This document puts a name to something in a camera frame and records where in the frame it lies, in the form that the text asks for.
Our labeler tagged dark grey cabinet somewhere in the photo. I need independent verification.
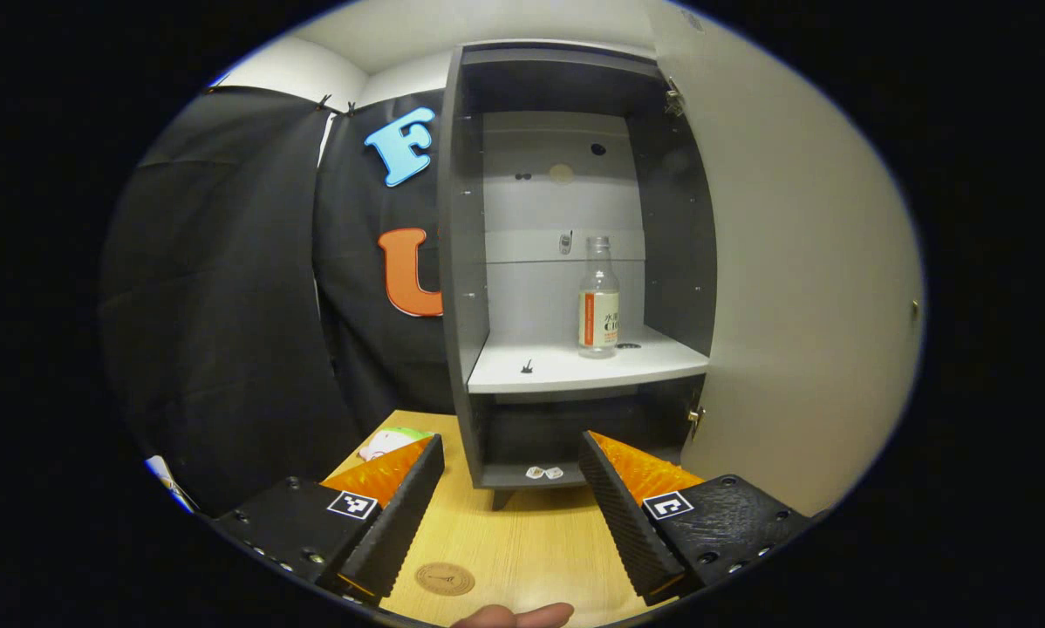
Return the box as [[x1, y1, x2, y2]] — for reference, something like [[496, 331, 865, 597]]
[[435, 39, 720, 512]]

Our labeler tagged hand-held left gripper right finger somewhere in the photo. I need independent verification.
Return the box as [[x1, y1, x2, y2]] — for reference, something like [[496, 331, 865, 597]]
[[577, 430, 813, 607]]

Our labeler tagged clear bottle with orange label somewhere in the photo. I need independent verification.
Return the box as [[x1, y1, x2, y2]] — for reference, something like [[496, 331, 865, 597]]
[[577, 235, 621, 359]]

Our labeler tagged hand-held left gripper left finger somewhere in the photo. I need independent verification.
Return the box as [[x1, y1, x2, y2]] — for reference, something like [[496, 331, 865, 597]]
[[213, 433, 447, 604]]

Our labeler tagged black backdrop cloth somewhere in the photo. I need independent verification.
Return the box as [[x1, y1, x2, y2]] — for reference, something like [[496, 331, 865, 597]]
[[99, 83, 458, 517]]

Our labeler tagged pink plush toy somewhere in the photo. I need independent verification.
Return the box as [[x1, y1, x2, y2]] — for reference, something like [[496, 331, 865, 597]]
[[359, 427, 434, 462]]

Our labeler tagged white cabinet shelf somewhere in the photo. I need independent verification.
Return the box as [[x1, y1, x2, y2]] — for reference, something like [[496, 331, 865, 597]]
[[468, 324, 712, 395]]

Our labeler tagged beige cabinet door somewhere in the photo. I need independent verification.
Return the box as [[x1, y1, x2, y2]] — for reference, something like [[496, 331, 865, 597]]
[[645, 0, 926, 517]]

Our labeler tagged round brown coaster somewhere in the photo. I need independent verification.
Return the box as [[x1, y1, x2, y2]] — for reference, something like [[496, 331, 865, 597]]
[[414, 562, 476, 597]]

